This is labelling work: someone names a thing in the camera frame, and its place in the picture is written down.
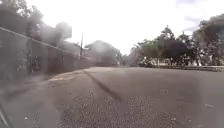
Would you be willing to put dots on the utility pole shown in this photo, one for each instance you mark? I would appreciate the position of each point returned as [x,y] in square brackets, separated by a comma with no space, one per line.
[81,46]

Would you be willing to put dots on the grey asphalt road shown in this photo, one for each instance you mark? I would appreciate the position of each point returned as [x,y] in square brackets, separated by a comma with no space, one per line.
[146,93]

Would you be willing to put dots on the row of trees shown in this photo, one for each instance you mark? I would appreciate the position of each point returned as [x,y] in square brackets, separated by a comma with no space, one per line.
[180,46]

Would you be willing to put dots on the trees behind fence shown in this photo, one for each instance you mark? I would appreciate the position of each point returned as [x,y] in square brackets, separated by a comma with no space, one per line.
[23,20]

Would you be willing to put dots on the building with pitched roof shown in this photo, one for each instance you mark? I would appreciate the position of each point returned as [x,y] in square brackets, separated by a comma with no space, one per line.
[101,53]

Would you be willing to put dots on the low kerb wall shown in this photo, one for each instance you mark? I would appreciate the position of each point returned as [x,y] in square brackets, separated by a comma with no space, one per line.
[196,68]

